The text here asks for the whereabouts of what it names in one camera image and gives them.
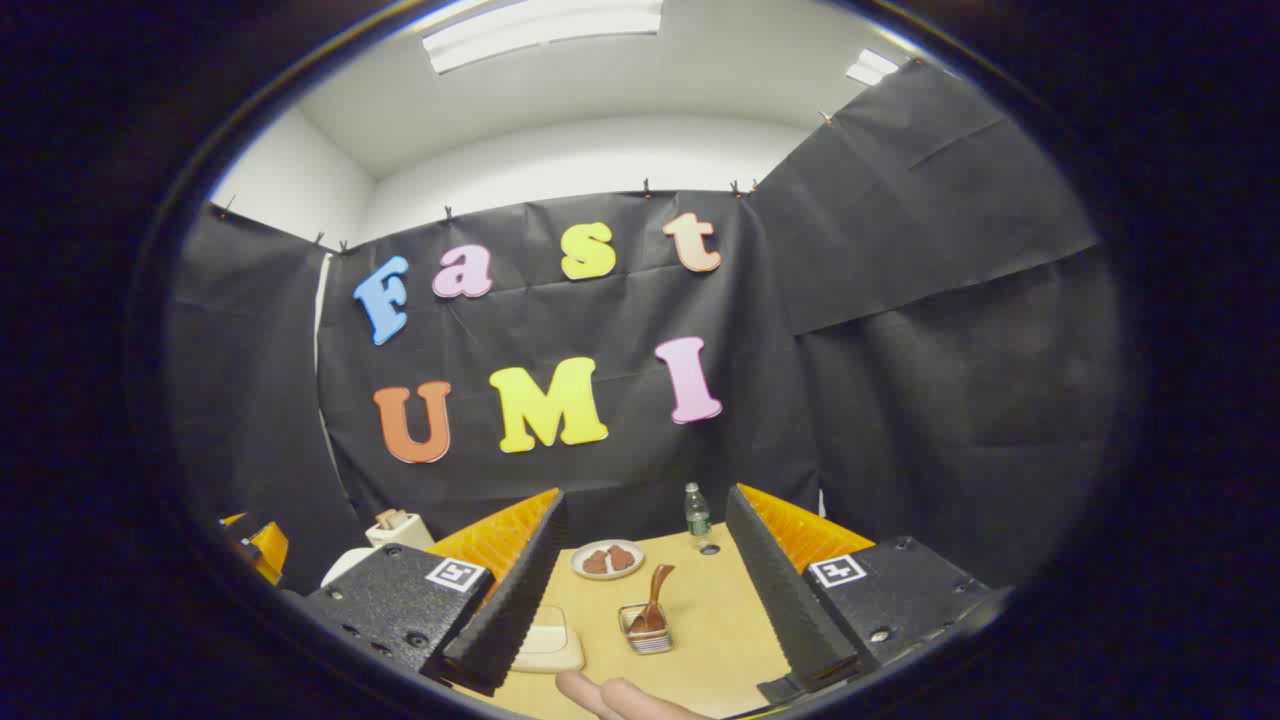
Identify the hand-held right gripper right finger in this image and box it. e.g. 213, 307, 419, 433
725, 483, 1001, 701

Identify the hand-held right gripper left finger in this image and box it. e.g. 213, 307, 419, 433
300, 487, 571, 698

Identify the clear plastic rice container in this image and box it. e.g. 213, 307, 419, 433
510, 605, 586, 674

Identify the metal wire chopstick holder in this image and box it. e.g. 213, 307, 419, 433
617, 600, 676, 656

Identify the brown wooden spoon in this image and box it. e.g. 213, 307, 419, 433
628, 563, 677, 636

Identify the white plate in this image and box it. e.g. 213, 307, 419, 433
570, 540, 646, 581

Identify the green label water bottle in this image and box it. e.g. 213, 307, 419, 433
684, 482, 713, 549

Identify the white toaster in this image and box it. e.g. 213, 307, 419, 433
365, 515, 436, 551

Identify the black backdrop cloth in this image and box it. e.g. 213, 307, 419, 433
165, 60, 1126, 591

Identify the small ceiling light panel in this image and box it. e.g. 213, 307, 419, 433
845, 48, 901, 86

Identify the large ceiling light panel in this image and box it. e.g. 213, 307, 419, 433
420, 0, 666, 76

